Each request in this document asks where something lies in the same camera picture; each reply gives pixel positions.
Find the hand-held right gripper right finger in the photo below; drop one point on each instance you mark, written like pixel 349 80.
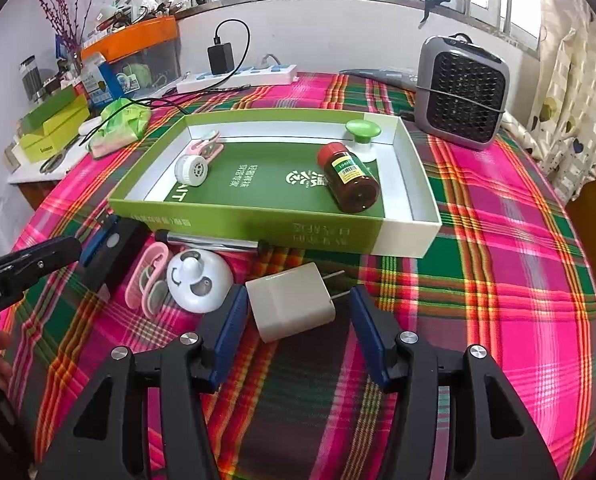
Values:
pixel 370 335

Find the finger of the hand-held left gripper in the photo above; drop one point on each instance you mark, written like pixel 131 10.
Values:
pixel 53 255

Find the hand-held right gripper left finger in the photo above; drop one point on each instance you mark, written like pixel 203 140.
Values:
pixel 230 330

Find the blue plastic case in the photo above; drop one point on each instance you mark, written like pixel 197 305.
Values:
pixel 95 247

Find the white round panda gadget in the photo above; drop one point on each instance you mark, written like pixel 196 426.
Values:
pixel 198 280

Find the white charger plug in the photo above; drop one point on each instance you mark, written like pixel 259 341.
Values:
pixel 290 305

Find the black power bank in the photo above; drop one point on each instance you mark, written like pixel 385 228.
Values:
pixel 120 255

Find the silver metal pen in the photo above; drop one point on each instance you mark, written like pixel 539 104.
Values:
pixel 213 245

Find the pink oval clip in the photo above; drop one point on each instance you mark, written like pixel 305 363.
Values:
pixel 145 280

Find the green and white cardboard box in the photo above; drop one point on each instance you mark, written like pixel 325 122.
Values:
pixel 278 195

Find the brown bottle with red cap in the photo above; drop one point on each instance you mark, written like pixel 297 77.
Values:
pixel 350 180

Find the white round jar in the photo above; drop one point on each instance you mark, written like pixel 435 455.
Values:
pixel 190 170

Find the small pink holder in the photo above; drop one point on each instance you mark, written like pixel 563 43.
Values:
pixel 205 146

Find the green-topped white knob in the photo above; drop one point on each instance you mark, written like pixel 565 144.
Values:
pixel 362 129

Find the person's left hand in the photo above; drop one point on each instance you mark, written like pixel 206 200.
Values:
pixel 2 355

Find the white side table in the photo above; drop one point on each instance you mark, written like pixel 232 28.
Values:
pixel 28 175

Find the scissors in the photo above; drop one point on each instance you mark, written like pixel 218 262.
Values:
pixel 53 162

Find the lime green flat box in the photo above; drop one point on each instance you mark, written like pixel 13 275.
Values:
pixel 53 142

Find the white oval object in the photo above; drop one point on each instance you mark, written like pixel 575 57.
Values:
pixel 90 126

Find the pink green plaid blanket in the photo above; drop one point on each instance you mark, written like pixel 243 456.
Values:
pixel 502 285

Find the dark green flat box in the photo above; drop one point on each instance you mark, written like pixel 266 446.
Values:
pixel 48 110

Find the green plastic bag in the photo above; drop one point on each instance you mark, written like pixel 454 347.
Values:
pixel 120 125

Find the glass jar with black lid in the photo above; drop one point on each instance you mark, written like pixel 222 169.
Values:
pixel 30 80

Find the blue carton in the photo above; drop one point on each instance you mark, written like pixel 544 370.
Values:
pixel 95 82

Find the clear container with orange lid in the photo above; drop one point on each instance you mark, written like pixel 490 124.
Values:
pixel 138 35

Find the white patterned cloth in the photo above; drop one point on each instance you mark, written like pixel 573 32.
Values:
pixel 527 150

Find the pile of small sundries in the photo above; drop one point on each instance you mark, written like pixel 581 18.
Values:
pixel 113 15

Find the white power strip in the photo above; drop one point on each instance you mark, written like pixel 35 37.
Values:
pixel 238 79

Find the grey space heater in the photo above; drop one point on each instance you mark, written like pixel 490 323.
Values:
pixel 462 95

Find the black power adapter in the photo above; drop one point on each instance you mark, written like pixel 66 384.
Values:
pixel 220 59

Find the heart patterned curtain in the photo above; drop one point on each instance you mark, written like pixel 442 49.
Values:
pixel 567 110

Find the metal window grille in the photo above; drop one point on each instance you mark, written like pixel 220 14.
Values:
pixel 328 2

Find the black hook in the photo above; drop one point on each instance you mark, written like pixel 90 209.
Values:
pixel 437 1

